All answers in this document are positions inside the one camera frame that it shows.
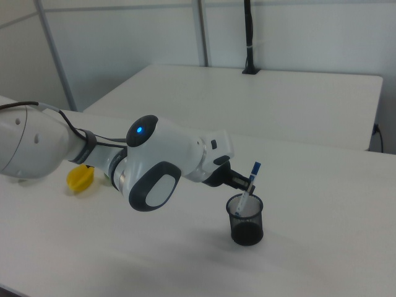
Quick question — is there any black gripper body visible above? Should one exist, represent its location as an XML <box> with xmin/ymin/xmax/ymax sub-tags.
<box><xmin>202</xmin><ymin>160</ymin><xmax>238</xmax><ymax>189</ymax></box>

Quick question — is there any blue white marker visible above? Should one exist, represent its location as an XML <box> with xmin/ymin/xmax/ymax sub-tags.
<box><xmin>234</xmin><ymin>161</ymin><xmax>262</xmax><ymax>217</ymax></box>

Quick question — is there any black mesh pen cup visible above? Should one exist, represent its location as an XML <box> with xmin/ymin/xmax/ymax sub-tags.
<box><xmin>225</xmin><ymin>193</ymin><xmax>265</xmax><ymax>247</ymax></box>

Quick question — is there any white background table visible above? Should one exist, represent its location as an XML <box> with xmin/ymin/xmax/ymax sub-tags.
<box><xmin>82</xmin><ymin>64</ymin><xmax>384</xmax><ymax>152</ymax></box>

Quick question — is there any yellow star fruit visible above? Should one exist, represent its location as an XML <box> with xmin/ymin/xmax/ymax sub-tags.
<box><xmin>66</xmin><ymin>163</ymin><xmax>97</xmax><ymax>194</ymax></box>

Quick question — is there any black pole stand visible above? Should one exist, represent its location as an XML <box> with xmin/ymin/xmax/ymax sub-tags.
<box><xmin>241</xmin><ymin>0</ymin><xmax>260</xmax><ymax>76</ymax></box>

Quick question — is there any black wall cable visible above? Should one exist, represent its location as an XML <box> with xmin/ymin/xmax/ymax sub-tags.
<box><xmin>372</xmin><ymin>123</ymin><xmax>385</xmax><ymax>153</ymax></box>

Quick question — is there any grey partition post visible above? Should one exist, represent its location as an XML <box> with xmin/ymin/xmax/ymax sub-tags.
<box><xmin>191</xmin><ymin>0</ymin><xmax>213</xmax><ymax>67</ymax></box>
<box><xmin>33</xmin><ymin>0</ymin><xmax>79</xmax><ymax>113</ymax></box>

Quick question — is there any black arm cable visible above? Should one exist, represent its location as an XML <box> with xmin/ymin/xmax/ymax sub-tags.
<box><xmin>0</xmin><ymin>101</ymin><xmax>128</xmax><ymax>149</ymax></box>

